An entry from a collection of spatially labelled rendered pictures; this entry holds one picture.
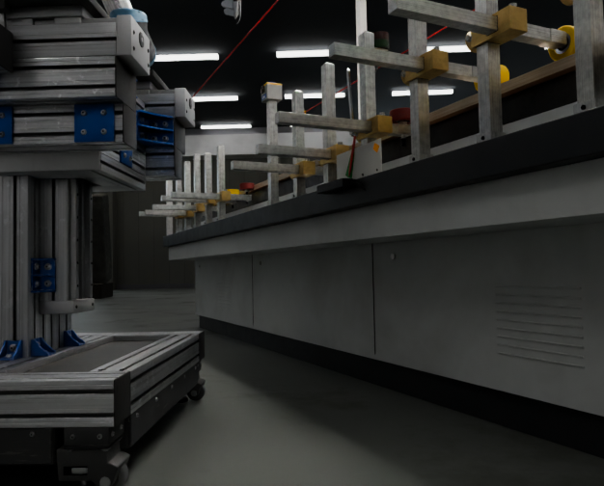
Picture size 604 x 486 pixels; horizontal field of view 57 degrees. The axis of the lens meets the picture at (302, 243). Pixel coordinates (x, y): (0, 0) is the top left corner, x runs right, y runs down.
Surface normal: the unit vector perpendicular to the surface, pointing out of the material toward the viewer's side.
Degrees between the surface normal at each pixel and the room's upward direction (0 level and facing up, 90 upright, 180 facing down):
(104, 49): 90
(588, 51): 90
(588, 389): 90
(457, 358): 90
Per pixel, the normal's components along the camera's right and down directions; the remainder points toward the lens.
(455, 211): -0.90, 0.00
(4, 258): -0.03, -0.04
